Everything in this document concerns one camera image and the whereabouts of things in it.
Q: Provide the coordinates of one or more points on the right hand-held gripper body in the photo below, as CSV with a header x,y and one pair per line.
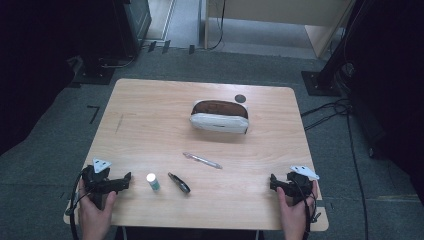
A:
x,y
298,186

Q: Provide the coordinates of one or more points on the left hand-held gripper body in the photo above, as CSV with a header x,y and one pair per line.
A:
x,y
96,183

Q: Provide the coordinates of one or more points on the clear pen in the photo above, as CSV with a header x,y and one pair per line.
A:
x,y
202,160

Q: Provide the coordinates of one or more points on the white pencil case brown inside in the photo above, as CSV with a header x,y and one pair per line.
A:
x,y
218,121

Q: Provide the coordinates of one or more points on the person's right hand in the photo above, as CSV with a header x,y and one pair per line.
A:
x,y
293,213

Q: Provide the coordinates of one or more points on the person's left hand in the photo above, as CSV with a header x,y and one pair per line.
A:
x,y
96,216

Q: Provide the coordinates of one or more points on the small green white-capped bottle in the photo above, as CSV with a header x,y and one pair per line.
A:
x,y
153,181

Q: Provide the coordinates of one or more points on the black round table grommet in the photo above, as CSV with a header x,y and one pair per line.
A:
x,y
240,98

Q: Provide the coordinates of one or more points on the black metal stand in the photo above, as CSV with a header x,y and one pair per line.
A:
x,y
325,80

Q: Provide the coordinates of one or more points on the dark curtain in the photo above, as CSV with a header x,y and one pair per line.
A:
x,y
30,66

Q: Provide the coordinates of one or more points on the black floor tape strip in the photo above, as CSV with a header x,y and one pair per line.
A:
x,y
191,49

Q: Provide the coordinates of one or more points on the black cabinet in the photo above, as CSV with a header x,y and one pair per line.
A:
x,y
126,26

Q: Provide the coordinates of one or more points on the black stand base plate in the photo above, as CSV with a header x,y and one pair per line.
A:
x,y
95,75

